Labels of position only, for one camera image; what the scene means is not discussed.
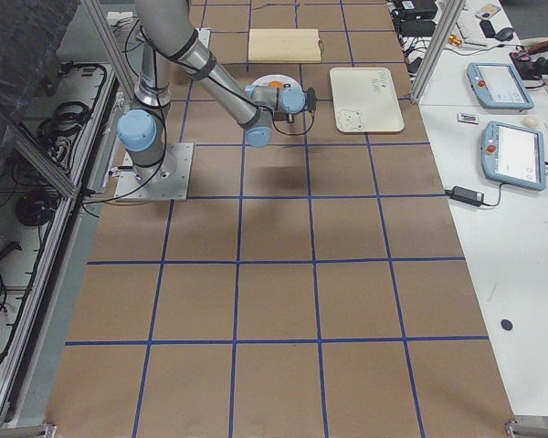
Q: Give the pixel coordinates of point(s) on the far teach pendant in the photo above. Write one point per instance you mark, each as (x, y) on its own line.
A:
(498, 86)

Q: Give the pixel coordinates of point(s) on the aluminium frame post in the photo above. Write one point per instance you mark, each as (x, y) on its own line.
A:
(444, 27)

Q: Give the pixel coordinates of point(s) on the teach pendant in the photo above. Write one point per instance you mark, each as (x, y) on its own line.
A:
(513, 155)
(498, 86)

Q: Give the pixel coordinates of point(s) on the white keyboard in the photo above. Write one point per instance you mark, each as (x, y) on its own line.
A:
(469, 27)

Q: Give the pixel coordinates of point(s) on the black computer mouse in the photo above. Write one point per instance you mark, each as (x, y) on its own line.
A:
(505, 34)

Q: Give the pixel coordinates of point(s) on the gold cylinder tool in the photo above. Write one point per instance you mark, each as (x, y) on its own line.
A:
(454, 40)

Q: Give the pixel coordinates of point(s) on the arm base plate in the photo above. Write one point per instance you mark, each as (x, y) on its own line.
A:
(204, 35)
(170, 182)

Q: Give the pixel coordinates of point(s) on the small printed card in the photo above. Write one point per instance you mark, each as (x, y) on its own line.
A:
(468, 118)

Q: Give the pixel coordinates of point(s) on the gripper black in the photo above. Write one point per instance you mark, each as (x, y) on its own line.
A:
(285, 118)

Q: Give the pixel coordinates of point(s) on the small white ball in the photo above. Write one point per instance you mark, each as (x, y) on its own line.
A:
(530, 122)

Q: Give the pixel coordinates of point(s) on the near teach pendant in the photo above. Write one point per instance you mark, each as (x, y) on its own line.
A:
(513, 155)

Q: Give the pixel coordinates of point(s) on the black power adapter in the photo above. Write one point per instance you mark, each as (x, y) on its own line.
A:
(465, 195)

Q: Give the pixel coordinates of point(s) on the cream bear tray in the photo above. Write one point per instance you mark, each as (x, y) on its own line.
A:
(365, 101)

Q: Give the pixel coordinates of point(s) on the bamboo cutting board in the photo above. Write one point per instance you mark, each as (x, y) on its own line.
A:
(284, 45)

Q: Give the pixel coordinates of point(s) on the black flat power brick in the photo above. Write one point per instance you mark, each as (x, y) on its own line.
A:
(416, 28)

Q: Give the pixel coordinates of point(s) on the white round plate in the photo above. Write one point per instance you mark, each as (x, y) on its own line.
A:
(286, 80)

